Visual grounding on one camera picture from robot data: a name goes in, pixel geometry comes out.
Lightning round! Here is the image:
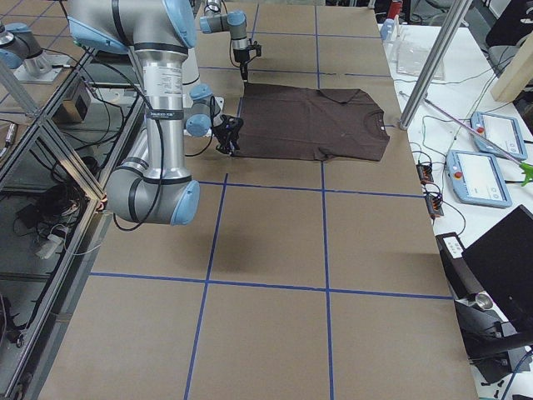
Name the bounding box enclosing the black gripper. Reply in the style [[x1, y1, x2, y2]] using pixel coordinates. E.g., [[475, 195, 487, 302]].
[[232, 40, 262, 82], [213, 114, 244, 153]]

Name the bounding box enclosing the dark brown t-shirt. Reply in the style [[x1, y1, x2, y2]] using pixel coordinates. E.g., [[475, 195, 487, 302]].
[[236, 83, 390, 162]]

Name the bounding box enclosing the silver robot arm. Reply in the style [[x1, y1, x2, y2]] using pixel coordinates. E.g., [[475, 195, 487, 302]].
[[185, 83, 244, 156], [199, 1, 262, 83]]

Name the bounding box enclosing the third large robot arm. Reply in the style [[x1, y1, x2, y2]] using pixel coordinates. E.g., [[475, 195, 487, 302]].
[[67, 1, 200, 225]]

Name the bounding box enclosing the near blue teach pendant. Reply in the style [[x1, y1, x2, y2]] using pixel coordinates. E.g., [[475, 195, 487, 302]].
[[446, 150, 512, 208]]

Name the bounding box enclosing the blue teach pendant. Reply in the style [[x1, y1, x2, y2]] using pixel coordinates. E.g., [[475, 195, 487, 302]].
[[471, 112, 528, 161], [446, 150, 512, 208]]

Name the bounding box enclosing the far blue teach pendant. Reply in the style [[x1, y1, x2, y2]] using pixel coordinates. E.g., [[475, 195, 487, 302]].
[[471, 112, 528, 161]]

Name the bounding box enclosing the aluminium frame rail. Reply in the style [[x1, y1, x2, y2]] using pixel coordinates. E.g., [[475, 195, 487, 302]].
[[0, 41, 151, 397]]

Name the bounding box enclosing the aluminium frame post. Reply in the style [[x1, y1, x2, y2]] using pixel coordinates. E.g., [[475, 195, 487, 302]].
[[399, 0, 472, 130]]

